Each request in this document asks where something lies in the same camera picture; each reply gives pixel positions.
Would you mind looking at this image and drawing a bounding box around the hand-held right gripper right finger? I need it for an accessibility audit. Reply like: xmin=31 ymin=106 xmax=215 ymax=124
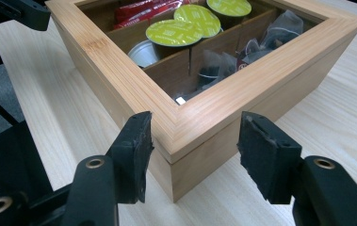
xmin=236 ymin=110 xmax=303 ymax=205

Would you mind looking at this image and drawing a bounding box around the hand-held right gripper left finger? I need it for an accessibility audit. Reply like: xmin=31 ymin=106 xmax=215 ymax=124
xmin=105 ymin=110 xmax=155 ymax=204

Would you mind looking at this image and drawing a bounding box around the wooden tea box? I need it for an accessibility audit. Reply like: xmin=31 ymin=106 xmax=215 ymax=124
xmin=45 ymin=0 xmax=357 ymax=204

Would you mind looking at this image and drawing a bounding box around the dark pyramid tea bag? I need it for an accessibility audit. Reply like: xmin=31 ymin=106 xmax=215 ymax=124
xmin=197 ymin=49 xmax=239 ymax=92
xmin=260 ymin=8 xmax=305 ymax=49
xmin=236 ymin=37 xmax=282 ymax=73

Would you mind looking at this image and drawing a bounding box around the silver coffee capsule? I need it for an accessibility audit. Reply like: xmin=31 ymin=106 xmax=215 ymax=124
xmin=126 ymin=40 xmax=164 ymax=69

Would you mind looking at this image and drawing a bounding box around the bundle of red stick packets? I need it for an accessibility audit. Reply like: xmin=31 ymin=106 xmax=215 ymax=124
xmin=113 ymin=0 xmax=193 ymax=31

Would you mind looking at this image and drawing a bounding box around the yellow-green lid coffee capsule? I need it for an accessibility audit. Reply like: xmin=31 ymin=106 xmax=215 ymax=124
xmin=205 ymin=0 xmax=253 ymax=18
xmin=145 ymin=19 xmax=205 ymax=48
xmin=172 ymin=4 xmax=222 ymax=40

